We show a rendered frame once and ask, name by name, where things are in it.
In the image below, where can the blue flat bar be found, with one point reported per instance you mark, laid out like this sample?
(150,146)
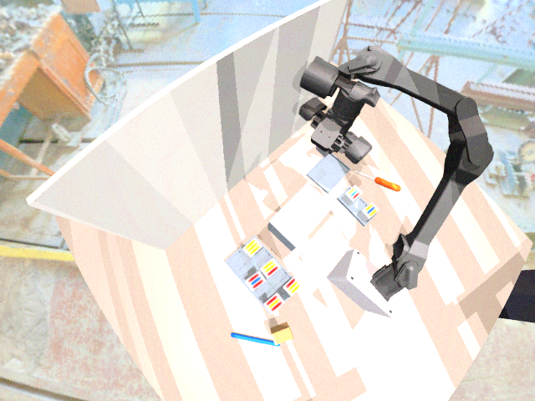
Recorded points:
(257,340)

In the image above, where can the orange-handled screwdriver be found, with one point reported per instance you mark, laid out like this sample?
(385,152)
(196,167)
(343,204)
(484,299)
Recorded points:
(385,183)

